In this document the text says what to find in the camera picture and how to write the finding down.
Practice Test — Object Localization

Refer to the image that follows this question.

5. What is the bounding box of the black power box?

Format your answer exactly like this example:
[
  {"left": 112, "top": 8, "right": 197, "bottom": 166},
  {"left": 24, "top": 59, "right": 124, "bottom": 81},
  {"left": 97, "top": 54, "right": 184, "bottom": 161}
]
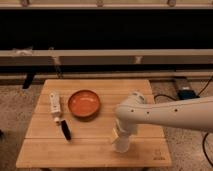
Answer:
[{"left": 173, "top": 77, "right": 198, "bottom": 100}]

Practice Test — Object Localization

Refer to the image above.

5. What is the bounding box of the orange bowl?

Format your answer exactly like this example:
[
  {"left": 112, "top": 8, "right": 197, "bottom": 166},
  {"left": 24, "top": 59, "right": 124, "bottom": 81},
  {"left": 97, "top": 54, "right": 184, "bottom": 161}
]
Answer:
[{"left": 68, "top": 90, "right": 101, "bottom": 119}]

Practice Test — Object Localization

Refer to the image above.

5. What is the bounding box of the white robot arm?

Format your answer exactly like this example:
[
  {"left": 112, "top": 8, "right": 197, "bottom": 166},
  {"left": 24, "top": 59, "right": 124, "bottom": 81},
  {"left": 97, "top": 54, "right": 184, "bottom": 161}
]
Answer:
[{"left": 112, "top": 91, "right": 213, "bottom": 141}]

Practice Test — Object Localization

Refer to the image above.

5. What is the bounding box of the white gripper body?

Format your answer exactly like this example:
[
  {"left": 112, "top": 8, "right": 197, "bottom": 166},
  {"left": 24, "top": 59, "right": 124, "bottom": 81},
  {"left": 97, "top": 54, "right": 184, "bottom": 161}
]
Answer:
[{"left": 115, "top": 119, "right": 138, "bottom": 137}]

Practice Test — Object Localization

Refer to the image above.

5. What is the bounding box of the black handled knife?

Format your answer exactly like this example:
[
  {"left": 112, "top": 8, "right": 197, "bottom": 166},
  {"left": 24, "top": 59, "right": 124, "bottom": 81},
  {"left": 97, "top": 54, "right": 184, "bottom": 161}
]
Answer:
[{"left": 54, "top": 117, "right": 71, "bottom": 141}]

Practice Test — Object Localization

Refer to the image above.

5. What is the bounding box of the wooden table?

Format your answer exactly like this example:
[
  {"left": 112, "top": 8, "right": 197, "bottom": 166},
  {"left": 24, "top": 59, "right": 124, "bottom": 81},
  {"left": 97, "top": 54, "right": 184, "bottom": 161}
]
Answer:
[{"left": 16, "top": 79, "right": 171, "bottom": 168}]

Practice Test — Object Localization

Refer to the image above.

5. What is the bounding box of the white ceramic cup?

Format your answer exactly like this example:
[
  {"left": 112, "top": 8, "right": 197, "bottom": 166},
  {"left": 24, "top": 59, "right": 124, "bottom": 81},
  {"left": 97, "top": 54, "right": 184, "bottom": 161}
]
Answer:
[{"left": 111, "top": 132, "right": 130, "bottom": 153}]

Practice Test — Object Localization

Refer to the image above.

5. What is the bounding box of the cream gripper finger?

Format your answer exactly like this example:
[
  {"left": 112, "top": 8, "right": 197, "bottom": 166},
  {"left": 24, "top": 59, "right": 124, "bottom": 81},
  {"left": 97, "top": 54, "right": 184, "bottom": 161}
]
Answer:
[{"left": 112, "top": 128, "right": 119, "bottom": 140}]

